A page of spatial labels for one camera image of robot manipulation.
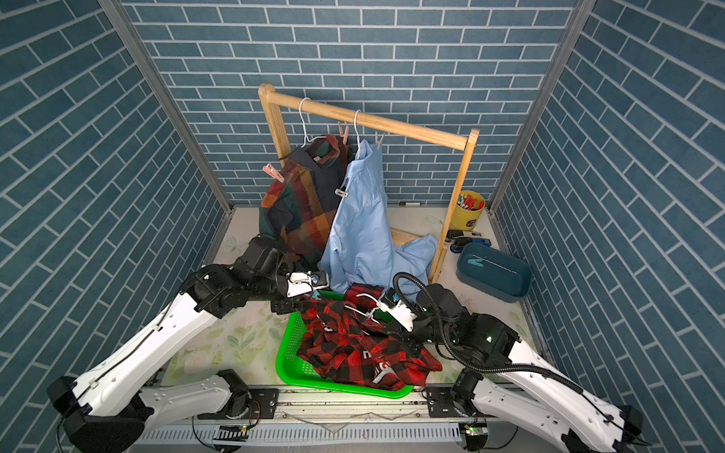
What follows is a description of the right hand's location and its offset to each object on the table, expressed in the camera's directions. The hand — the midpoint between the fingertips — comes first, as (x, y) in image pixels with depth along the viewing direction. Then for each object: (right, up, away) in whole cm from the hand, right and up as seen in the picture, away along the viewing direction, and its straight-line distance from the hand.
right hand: (389, 329), depth 66 cm
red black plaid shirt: (-12, -5, +8) cm, 15 cm away
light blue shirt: (-8, +19, +18) cm, 27 cm away
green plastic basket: (-27, -15, +11) cm, 32 cm away
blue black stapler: (+28, +19, +38) cm, 50 cm away
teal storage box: (+40, +8, +35) cm, 54 cm away
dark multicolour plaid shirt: (-26, +29, +12) cm, 41 cm away
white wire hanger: (-5, +5, -3) cm, 8 cm away
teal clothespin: (-18, +7, +5) cm, 20 cm away
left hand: (-19, +10, +4) cm, 22 cm away
